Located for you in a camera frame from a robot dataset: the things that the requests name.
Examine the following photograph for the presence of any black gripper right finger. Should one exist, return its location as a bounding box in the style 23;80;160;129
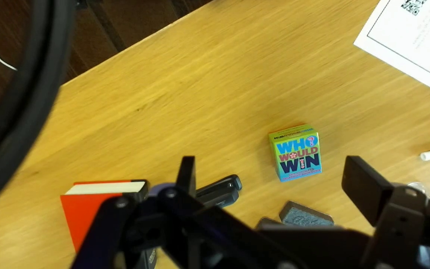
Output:
341;154;396;229

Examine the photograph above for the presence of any red hardcover book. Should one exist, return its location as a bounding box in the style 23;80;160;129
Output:
59;178;151;254

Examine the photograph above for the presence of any white printed paper sheet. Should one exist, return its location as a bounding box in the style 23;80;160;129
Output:
353;0;430;102

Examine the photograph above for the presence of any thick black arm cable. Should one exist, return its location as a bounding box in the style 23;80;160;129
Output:
0;0;78;219

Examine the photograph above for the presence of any colourful card game box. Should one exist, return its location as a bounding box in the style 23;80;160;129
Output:
268;123;325;184

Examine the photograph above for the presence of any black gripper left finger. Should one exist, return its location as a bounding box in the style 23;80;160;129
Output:
175;154;199;199

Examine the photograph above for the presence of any grey rectangular block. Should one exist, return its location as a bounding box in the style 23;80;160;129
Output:
278;199;336;231
254;216;287;234

